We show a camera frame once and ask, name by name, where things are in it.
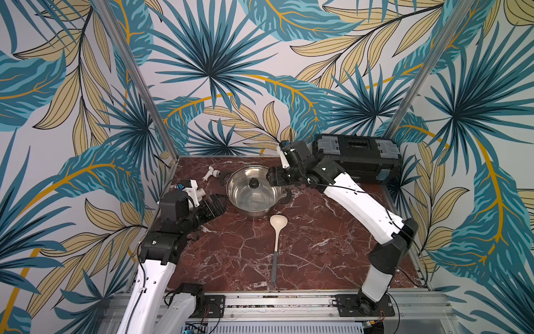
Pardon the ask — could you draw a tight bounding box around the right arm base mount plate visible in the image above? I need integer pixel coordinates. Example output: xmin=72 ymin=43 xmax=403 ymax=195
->
xmin=332 ymin=293 xmax=396 ymax=318

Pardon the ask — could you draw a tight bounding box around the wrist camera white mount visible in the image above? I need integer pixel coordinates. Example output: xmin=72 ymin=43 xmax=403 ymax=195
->
xmin=178 ymin=180 xmax=202 ymax=209
xmin=277 ymin=143 xmax=290 ymax=169

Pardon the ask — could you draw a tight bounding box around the black plastic toolbox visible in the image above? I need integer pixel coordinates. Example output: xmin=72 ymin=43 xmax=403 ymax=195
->
xmin=312 ymin=134 xmax=403 ymax=185

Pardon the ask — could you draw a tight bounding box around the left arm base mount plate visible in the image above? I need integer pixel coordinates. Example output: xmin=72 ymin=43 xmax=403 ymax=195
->
xmin=200 ymin=294 xmax=226 ymax=319

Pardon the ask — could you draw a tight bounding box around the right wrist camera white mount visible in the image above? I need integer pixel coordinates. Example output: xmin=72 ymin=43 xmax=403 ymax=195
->
xmin=277 ymin=143 xmax=290 ymax=169

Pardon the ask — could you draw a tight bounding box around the cream spoon grey handle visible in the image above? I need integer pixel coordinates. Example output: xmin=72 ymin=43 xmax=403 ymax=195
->
xmin=270 ymin=214 xmax=288 ymax=286

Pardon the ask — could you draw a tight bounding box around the left aluminium corner post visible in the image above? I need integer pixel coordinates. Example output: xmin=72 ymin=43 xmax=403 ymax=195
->
xmin=93 ymin=0 xmax=179 ymax=163

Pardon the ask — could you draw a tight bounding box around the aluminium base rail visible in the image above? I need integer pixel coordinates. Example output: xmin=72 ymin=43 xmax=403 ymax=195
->
xmin=97 ymin=289 xmax=462 ymax=333

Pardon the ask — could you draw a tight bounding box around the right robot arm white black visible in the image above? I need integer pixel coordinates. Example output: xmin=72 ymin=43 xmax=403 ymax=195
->
xmin=267 ymin=141 xmax=418 ymax=316

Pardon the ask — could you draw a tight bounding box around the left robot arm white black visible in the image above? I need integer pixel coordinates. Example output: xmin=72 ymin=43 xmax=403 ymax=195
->
xmin=118 ymin=190 xmax=228 ymax=333

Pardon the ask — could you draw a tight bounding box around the stainless steel pot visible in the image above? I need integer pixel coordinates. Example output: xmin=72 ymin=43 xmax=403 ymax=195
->
xmin=220 ymin=165 xmax=293 ymax=218

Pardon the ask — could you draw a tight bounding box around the glass pot lid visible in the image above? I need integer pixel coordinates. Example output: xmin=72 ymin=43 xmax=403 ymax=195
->
xmin=226 ymin=166 xmax=285 ymax=212

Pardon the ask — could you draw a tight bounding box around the right aluminium corner post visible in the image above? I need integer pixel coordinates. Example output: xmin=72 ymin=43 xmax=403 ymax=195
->
xmin=383 ymin=0 xmax=474 ymax=139

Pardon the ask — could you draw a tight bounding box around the aluminium corner post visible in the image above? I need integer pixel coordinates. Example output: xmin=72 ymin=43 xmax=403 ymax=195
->
xmin=383 ymin=0 xmax=474 ymax=139
xmin=93 ymin=0 xmax=179 ymax=163

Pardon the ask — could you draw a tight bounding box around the white pipe fitting far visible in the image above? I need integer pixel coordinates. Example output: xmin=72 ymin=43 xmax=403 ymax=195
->
xmin=202 ymin=166 xmax=221 ymax=182

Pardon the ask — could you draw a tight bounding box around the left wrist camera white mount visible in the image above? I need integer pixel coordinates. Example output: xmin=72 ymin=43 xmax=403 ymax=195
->
xmin=178 ymin=180 xmax=202 ymax=209

